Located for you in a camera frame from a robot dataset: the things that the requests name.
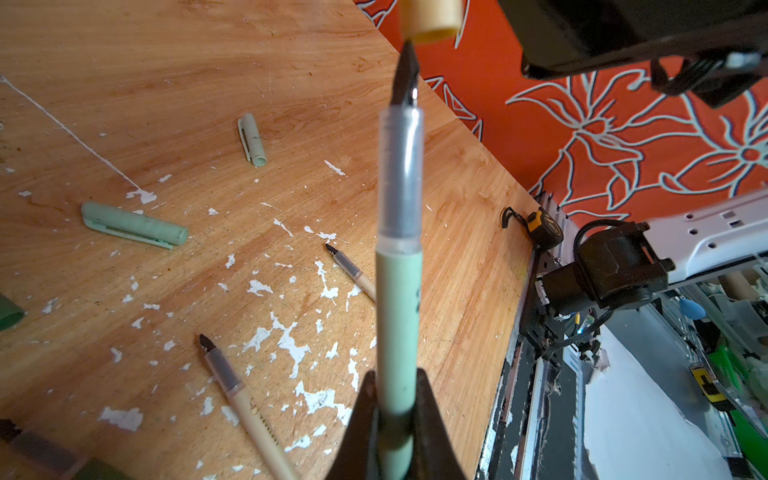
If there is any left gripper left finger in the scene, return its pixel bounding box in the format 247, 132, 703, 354
326, 370, 380, 480

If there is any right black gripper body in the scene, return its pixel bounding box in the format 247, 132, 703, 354
500, 0, 767, 108

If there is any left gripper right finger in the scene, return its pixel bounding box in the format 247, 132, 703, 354
410, 368, 466, 480

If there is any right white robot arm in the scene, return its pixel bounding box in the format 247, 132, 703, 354
501, 1, 767, 314

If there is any black yellow tape measure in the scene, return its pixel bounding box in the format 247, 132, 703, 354
501, 207, 564, 251

